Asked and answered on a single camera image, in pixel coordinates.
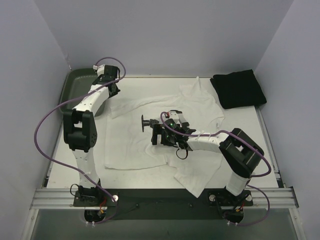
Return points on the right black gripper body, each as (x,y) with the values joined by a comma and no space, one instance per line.
(155,133)

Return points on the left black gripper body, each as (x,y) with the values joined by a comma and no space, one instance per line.
(114,89)

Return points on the white t-shirt with robot print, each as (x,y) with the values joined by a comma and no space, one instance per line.
(151,132)

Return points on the aluminium extrusion rail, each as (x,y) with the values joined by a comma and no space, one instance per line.
(61,199)

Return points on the dark green plastic tray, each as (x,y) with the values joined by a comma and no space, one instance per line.
(77,83)

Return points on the folded black t-shirt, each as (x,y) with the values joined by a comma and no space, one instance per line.
(238,89)

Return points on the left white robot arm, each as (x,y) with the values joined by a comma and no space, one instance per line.
(80,132)

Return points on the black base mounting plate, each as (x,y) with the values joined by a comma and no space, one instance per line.
(163,204)

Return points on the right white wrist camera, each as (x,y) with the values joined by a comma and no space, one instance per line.
(178,118)

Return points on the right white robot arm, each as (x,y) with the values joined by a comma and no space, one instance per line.
(225,155)

